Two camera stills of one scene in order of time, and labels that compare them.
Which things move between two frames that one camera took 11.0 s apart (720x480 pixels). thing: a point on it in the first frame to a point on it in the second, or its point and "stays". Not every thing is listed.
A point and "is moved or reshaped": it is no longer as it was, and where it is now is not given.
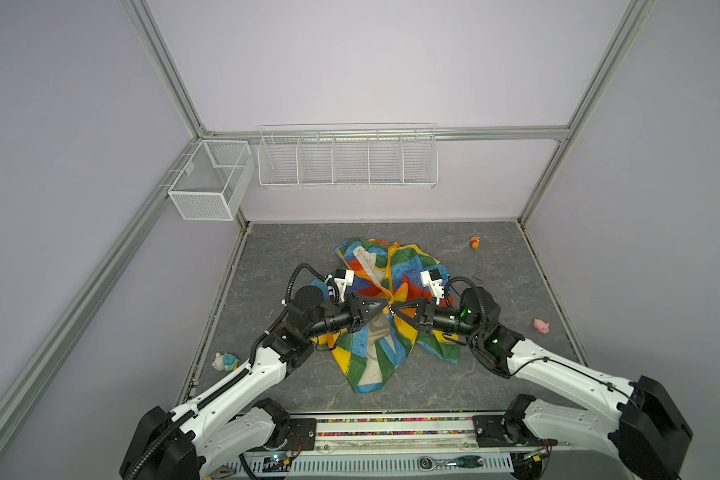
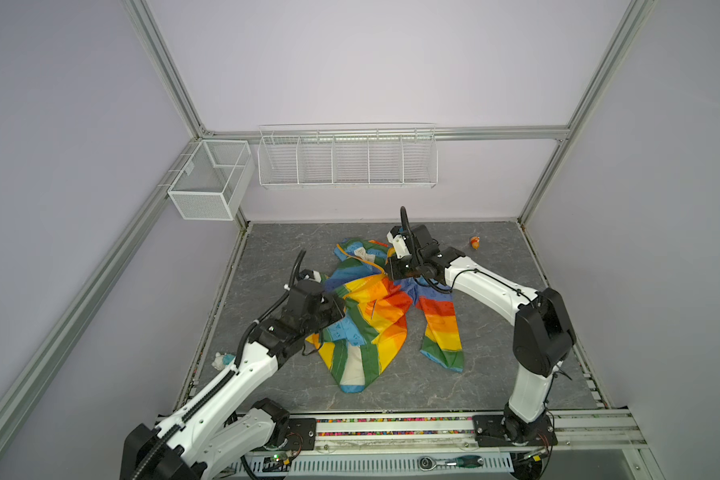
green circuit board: (275, 464) stays
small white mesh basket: (211, 185) stays
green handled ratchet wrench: (464, 462) stays
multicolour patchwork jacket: (371, 352) is moved or reshaped
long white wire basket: (348, 156) stays
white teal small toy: (227, 362) stays
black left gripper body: (353, 309) to (328, 311)
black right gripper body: (428, 322) to (402, 268)
